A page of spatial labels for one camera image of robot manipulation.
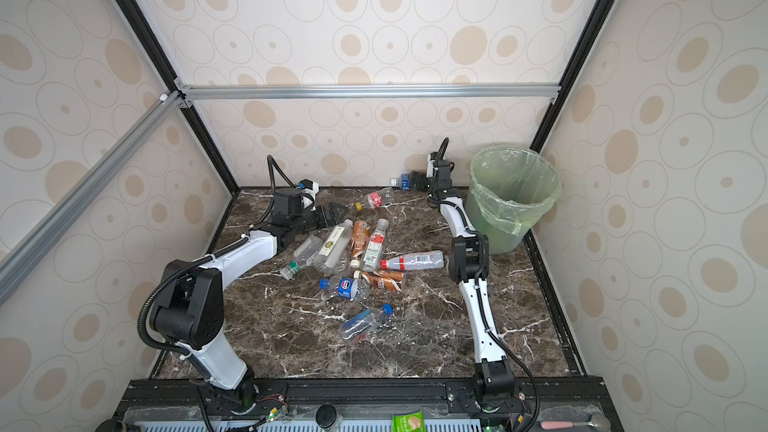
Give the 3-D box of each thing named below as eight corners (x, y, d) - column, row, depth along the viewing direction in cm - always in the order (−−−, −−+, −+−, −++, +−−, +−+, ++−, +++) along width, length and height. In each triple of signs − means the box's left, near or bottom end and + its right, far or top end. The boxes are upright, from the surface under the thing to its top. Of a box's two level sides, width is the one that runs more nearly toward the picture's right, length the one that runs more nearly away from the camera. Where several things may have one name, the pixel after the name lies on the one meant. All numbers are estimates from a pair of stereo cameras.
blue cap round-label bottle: (319, 301, 92) (316, 293, 88) (322, 283, 96) (319, 274, 91) (369, 301, 92) (367, 293, 88) (369, 283, 96) (368, 274, 92)
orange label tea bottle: (351, 268, 97) (349, 262, 94) (355, 226, 108) (354, 220, 105) (368, 268, 97) (367, 262, 94) (370, 226, 108) (370, 220, 105)
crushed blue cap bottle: (347, 346, 84) (345, 342, 80) (339, 329, 87) (337, 324, 83) (395, 319, 89) (396, 313, 85) (386, 303, 92) (386, 297, 88)
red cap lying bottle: (380, 272, 98) (379, 263, 94) (380, 260, 102) (379, 250, 97) (442, 272, 99) (445, 263, 94) (441, 260, 102) (443, 250, 97)
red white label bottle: (362, 273, 98) (361, 264, 94) (377, 225, 111) (377, 215, 107) (375, 275, 98) (375, 266, 93) (389, 227, 110) (389, 217, 106)
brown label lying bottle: (353, 284, 94) (352, 277, 91) (358, 270, 97) (356, 263, 94) (400, 293, 92) (401, 287, 89) (403, 279, 95) (404, 272, 92)
